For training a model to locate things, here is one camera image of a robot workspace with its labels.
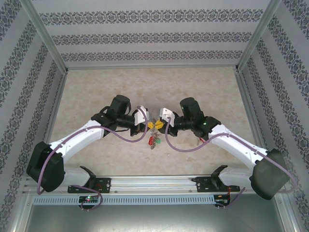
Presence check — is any grey metal front panel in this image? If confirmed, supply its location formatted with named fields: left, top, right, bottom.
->
left=24, top=205, right=290, bottom=232

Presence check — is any circuit board with green light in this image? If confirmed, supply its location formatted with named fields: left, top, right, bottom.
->
left=78, top=195, right=99, bottom=203

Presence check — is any aluminium frame crossbar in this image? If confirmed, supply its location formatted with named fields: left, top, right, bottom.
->
left=66, top=64, right=239, bottom=71

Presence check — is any aluminium side rail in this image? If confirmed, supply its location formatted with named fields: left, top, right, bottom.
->
left=42, top=71, right=69, bottom=145
left=235, top=70, right=269, bottom=152

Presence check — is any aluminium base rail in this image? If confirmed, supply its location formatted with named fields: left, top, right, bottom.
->
left=24, top=175, right=254, bottom=194

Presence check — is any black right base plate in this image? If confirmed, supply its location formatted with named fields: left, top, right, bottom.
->
left=194, top=176, right=241, bottom=193

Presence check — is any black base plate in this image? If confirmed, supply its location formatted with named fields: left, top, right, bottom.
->
left=194, top=176, right=241, bottom=193
left=67, top=177, right=112, bottom=194

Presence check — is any slotted grey cable duct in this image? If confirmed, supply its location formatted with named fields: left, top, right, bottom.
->
left=32, top=194, right=216, bottom=206

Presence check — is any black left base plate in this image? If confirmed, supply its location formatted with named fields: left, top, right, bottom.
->
left=67, top=177, right=112, bottom=194

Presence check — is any aluminium frame post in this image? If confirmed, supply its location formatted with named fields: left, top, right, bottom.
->
left=18, top=0, right=70, bottom=73
left=234, top=0, right=282, bottom=73

